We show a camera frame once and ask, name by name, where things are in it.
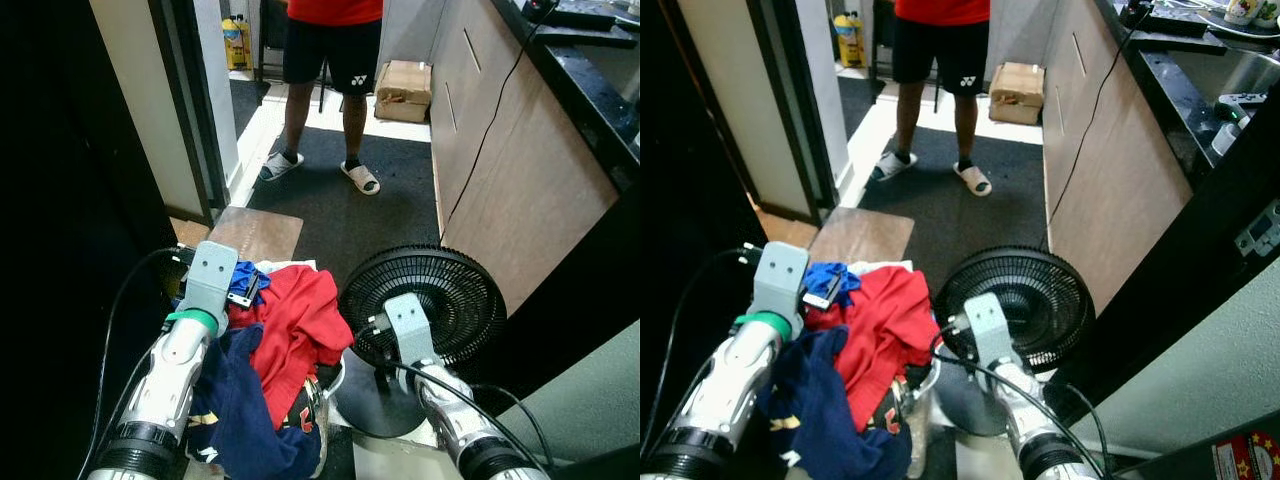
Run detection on bright blue garment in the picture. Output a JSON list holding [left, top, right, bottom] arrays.
[[228, 259, 272, 306], [802, 261, 862, 306]]

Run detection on black tray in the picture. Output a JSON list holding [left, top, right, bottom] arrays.
[[528, 0, 641, 50], [1130, 0, 1229, 57]]

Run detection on thin black power cable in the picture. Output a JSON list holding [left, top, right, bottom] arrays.
[[1044, 8, 1153, 253], [439, 0, 546, 244]]

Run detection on brown wooden counter cabinet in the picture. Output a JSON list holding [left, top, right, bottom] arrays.
[[428, 0, 621, 317], [1040, 0, 1197, 317]]

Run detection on black stone countertop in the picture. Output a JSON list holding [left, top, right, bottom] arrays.
[[1094, 0, 1280, 191], [492, 0, 641, 193]]

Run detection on grey wall socket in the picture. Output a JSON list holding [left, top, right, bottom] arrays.
[[1234, 198, 1280, 259]]

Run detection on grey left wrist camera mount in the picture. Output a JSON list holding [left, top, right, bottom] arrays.
[[750, 241, 810, 319], [183, 241, 241, 319]]

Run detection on white door with dark frame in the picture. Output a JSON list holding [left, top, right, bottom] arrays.
[[675, 0, 851, 227], [88, 0, 242, 227]]

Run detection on red garment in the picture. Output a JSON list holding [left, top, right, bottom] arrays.
[[226, 262, 354, 431], [805, 264, 943, 433]]

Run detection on black floor fan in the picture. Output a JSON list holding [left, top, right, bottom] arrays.
[[335, 245, 508, 439], [930, 245, 1095, 438]]

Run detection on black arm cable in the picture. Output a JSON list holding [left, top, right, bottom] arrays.
[[930, 314, 1113, 473], [640, 244, 763, 461], [76, 246, 193, 479], [352, 314, 554, 473]]

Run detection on steel kitchen sink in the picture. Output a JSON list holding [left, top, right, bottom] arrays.
[[1165, 44, 1280, 143]]

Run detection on navy blue garment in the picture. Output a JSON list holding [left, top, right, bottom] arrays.
[[187, 324, 327, 480], [756, 326, 916, 480]]

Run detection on brown cardboard box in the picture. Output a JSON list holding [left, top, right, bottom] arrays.
[[988, 61, 1047, 127], [374, 60, 434, 125]]

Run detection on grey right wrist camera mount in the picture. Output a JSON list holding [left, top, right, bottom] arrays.
[[383, 292, 441, 367], [962, 292, 1019, 367]]

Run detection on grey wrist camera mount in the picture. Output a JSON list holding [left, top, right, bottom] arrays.
[[962, 292, 1019, 367], [750, 241, 810, 319], [183, 241, 241, 319], [383, 292, 441, 367]]

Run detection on person in red shirt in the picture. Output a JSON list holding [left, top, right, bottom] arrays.
[[868, 0, 994, 199], [258, 0, 385, 197]]

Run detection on yellow bottle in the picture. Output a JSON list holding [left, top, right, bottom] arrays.
[[832, 11, 867, 70], [221, 14, 254, 72]]

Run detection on brown wood-pattern mat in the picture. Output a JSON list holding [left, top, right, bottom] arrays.
[[752, 205, 916, 266], [170, 206, 305, 264]]

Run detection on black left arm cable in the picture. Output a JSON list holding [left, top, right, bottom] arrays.
[[640, 244, 763, 461], [76, 246, 193, 479]]

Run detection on dark grey floor mat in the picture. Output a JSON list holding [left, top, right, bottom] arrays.
[[246, 124, 443, 293], [856, 124, 1051, 293]]

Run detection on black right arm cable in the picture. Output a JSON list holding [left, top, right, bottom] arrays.
[[352, 314, 554, 473], [930, 314, 1113, 473]]

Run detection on red printed package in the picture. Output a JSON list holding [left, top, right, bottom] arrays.
[[1211, 431, 1280, 480]]

